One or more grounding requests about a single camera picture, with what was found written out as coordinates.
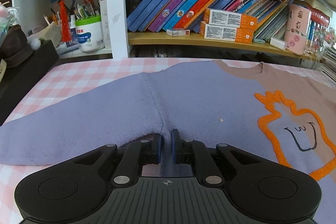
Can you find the purple and pink sweater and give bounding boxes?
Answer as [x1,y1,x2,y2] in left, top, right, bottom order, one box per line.
[0,60,336,224]

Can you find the small white red box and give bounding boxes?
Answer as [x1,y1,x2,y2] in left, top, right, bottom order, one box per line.
[166,28,190,37]

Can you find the lower orange toothpaste box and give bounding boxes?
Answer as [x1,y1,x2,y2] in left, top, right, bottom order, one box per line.
[199,22,253,44]

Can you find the orange toothpaste box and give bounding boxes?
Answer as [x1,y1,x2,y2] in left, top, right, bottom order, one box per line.
[202,8,257,31]
[199,22,253,44]

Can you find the white green pen jar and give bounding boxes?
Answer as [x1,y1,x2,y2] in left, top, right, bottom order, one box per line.
[75,15,105,53]

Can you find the upper orange toothpaste box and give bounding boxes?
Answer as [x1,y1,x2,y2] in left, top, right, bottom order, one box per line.
[202,8,257,31]

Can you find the red tassel ornament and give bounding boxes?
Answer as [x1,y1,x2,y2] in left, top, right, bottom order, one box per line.
[59,0,71,43]

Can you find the white charger adapter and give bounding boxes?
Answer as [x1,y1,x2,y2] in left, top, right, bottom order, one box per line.
[270,38,287,51]

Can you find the black box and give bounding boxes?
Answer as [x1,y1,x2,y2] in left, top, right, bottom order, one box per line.
[0,40,59,123]

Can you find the row of leaning books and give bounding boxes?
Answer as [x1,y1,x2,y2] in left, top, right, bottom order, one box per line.
[126,0,282,33]

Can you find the wooden bookshelf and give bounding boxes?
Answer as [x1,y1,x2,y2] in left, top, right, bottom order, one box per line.
[0,0,336,62]

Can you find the brown hat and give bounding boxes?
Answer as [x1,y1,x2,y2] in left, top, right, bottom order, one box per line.
[1,24,33,68]

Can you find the stack of magazines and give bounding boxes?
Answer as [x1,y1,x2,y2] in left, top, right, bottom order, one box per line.
[319,46,336,83]

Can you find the colourful star jar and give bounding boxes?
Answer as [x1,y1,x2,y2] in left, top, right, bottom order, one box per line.
[305,21,335,55]

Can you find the pink sticker canister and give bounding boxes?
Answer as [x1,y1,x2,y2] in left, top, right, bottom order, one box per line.
[284,4,311,55]

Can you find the red dictionaries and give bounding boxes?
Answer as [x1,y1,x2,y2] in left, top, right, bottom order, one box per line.
[310,8,330,28]

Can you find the pearl bead string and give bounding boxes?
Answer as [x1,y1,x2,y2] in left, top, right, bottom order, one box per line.
[304,48,320,62]

